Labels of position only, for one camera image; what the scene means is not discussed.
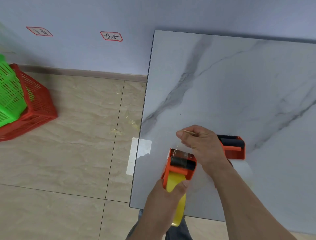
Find green plastic basket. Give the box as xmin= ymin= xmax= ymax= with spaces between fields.
xmin=0 ymin=54 xmax=28 ymax=128

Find clear tape roll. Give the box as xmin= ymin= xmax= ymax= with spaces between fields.
xmin=228 ymin=159 xmax=255 ymax=186

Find person's blue jeans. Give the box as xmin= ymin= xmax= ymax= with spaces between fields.
xmin=125 ymin=209 xmax=193 ymax=240

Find orange tape dispenser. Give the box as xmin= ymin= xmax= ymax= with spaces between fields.
xmin=161 ymin=148 xmax=197 ymax=191
xmin=216 ymin=134 xmax=246 ymax=161

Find person's right forearm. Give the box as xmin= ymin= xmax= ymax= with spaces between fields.
xmin=209 ymin=162 xmax=298 ymax=240

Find person's left forearm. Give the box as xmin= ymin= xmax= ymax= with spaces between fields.
xmin=128 ymin=212 xmax=186 ymax=240

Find grey baseboard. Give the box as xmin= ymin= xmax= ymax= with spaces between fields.
xmin=18 ymin=65 xmax=148 ymax=83

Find red plastic basket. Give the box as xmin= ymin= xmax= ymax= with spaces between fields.
xmin=0 ymin=63 xmax=58 ymax=142

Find clear tape strip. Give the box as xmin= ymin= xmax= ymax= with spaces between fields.
xmin=172 ymin=130 xmax=196 ymax=161

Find red-bordered white wall label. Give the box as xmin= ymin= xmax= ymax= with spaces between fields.
xmin=26 ymin=26 xmax=53 ymax=37
xmin=100 ymin=31 xmax=123 ymax=42

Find person's left hand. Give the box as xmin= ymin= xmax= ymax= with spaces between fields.
xmin=143 ymin=179 xmax=190 ymax=218

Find person's right hand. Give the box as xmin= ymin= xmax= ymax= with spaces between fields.
xmin=176 ymin=125 xmax=233 ymax=177

